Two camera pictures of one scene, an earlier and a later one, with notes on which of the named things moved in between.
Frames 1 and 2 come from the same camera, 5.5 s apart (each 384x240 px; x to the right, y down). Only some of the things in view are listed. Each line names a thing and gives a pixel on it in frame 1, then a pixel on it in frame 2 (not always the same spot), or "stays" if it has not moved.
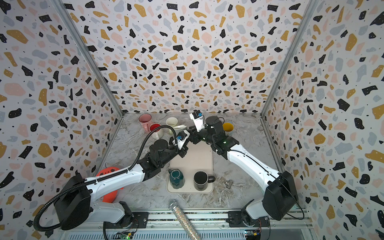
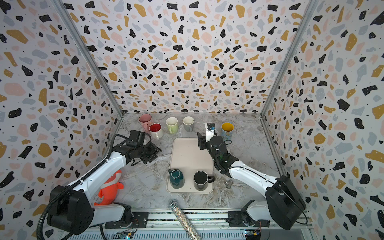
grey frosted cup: [179, 128] -> [188, 123]
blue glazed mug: [228, 127] stays
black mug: [201, 179] stays
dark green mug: [176, 178] stays
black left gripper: [183, 150] -> [155, 150]
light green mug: [171, 121] stays
